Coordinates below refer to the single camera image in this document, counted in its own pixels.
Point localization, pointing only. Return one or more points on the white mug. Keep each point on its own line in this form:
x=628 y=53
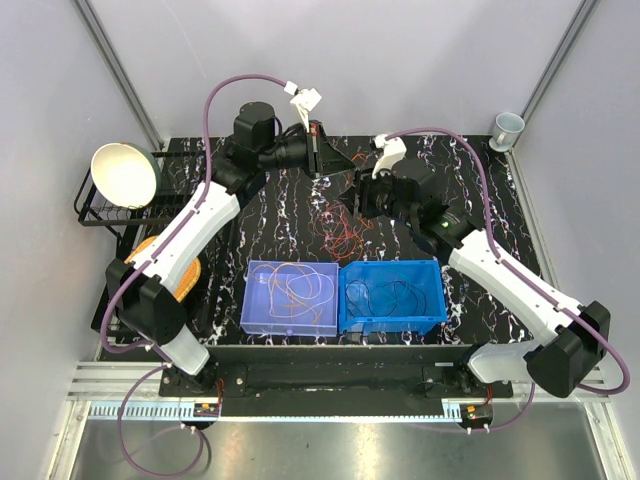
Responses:
x=506 y=130

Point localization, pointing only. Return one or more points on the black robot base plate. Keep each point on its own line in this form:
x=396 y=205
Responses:
x=333 y=382

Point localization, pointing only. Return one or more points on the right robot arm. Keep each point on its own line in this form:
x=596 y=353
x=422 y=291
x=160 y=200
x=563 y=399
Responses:
x=566 y=334

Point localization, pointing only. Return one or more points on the blue plastic bin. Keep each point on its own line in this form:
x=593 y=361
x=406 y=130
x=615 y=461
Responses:
x=391 y=297

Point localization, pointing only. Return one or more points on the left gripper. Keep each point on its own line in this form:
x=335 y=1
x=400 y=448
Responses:
x=321 y=156

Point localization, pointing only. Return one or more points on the purple plastic bin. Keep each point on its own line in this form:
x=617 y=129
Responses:
x=293 y=299

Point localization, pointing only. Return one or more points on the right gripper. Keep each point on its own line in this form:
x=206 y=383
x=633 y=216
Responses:
x=358 y=196

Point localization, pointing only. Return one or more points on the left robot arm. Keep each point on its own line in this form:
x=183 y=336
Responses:
x=142 y=292

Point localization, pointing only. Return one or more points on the white bowl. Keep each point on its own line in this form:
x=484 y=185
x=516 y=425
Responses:
x=125 y=174

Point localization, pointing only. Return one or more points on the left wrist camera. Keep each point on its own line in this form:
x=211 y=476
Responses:
x=303 y=102

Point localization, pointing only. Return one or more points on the black wire dish rack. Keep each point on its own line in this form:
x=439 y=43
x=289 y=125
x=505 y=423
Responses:
x=180 y=173

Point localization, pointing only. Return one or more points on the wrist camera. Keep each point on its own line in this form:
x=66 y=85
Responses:
x=303 y=102
x=392 y=150

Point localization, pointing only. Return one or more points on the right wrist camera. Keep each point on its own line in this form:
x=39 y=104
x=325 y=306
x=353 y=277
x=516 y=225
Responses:
x=392 y=150

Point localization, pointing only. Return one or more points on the orange woven plate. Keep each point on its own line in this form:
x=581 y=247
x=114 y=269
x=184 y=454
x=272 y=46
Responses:
x=189 y=278

